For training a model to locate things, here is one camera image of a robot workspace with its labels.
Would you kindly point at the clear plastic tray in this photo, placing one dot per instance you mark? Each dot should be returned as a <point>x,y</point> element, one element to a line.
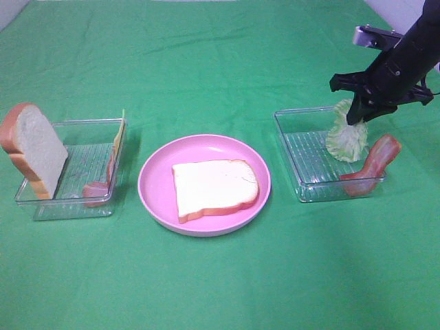
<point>314,172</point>
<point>89,144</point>

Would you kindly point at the yellow cheese slice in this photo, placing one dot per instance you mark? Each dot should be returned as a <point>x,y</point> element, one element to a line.
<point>118,137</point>

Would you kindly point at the right clear plastic tray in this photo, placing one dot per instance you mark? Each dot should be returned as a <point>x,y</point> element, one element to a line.
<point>314,172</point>

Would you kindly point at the pink round plate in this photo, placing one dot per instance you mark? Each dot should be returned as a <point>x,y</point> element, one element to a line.
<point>157,190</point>

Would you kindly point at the green tablecloth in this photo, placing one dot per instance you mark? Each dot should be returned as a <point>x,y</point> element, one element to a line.
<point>183,68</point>

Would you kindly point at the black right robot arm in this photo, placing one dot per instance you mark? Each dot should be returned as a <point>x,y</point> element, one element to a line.
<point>398,74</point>

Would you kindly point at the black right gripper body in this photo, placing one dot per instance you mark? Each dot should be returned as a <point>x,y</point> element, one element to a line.
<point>389,91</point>

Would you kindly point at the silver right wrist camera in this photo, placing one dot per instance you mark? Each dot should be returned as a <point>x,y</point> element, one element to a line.
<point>375,38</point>

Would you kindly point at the green lettuce leaf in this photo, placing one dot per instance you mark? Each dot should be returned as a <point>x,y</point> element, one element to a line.
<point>346,142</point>

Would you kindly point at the left clear plastic tray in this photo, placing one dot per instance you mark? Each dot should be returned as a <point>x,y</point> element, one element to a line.
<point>89,144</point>

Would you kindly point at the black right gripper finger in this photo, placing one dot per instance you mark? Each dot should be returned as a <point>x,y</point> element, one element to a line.
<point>359,109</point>
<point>371,110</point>

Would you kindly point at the bread slice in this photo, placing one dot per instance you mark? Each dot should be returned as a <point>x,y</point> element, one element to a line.
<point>214,188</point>
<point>33,146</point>

